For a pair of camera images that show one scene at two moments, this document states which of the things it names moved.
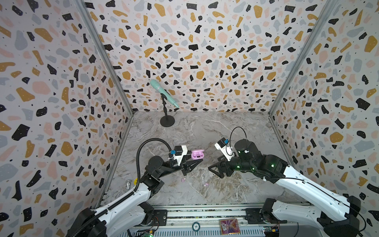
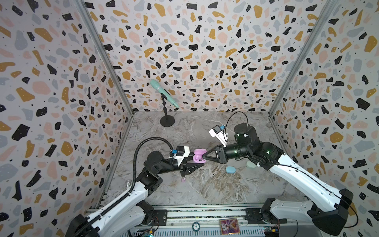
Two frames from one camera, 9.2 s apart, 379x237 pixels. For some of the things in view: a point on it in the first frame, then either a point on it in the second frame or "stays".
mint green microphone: (156, 85) stays
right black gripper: (221, 174) → (223, 152)
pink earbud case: (197, 154) stays
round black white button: (196, 226) stays
